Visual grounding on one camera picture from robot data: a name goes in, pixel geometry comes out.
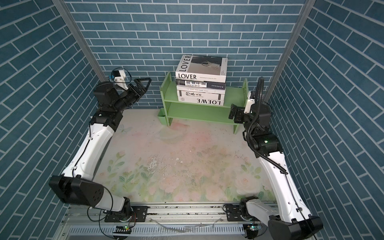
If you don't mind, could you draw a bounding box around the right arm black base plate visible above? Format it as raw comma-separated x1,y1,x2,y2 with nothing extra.
222,204,260,222

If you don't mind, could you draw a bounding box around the aluminium front rail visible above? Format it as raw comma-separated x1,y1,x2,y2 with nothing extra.
61,202,313,225

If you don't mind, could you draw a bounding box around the right circuit board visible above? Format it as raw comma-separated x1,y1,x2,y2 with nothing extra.
243,224,262,235

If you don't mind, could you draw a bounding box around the white booklet with brown bars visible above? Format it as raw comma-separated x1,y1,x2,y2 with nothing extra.
177,85,226,94

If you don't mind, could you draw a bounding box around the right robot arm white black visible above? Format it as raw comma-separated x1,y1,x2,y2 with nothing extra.
229,102,324,240

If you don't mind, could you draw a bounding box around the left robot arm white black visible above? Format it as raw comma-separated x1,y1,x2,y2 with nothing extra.
49,78,152,218

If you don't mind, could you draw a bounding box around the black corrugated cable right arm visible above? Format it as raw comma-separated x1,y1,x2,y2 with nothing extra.
246,77,289,175

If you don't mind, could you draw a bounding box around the white Loewe Foundation book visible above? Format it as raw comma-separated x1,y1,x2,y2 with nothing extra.
178,96,224,106

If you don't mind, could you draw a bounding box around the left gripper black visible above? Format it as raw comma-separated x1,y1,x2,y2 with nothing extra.
111,78,150,114

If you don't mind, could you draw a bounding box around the circuit board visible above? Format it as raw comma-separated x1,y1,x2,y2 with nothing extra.
113,226,132,236
243,224,262,235

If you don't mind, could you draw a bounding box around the green two-tier shelf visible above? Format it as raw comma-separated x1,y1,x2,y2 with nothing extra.
158,72,249,134

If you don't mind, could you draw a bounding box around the left circuit board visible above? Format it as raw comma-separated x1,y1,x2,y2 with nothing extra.
113,226,132,236

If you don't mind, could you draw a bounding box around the white slotted cable duct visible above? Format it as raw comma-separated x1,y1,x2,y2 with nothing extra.
68,224,245,237

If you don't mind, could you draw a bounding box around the white-backed heritage culture book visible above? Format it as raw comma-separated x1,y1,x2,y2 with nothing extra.
178,90,225,100

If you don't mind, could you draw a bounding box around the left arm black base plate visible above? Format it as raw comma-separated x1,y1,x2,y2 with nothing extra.
104,206,149,223

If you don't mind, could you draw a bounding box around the white magazine with handbag photo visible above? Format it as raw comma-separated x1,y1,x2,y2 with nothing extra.
175,55,228,83

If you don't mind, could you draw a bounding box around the Chinese book with man portrait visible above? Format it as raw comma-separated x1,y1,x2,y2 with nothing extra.
176,80,226,90

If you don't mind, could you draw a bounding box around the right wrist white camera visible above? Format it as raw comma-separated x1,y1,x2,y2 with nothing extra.
244,91,256,114

